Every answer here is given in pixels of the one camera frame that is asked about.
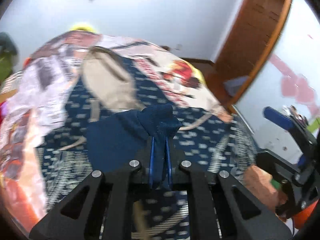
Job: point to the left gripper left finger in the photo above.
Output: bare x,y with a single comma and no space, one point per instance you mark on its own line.
101,206

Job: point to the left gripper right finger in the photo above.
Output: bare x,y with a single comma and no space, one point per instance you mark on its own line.
219,206

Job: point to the navy patterned hooded garment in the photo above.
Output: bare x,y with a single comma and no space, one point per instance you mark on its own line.
161,212

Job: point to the person's right hand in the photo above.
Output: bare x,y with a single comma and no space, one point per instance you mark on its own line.
258,182

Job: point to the newspaper print bed quilt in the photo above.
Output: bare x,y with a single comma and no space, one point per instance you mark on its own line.
78,78

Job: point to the brown wooden wardrobe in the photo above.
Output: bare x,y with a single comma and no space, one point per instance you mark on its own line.
250,33

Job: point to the yellow plush blanket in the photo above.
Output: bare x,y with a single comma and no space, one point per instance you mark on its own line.
82,27

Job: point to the grey neck pillow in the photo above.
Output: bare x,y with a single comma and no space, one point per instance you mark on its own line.
6,44

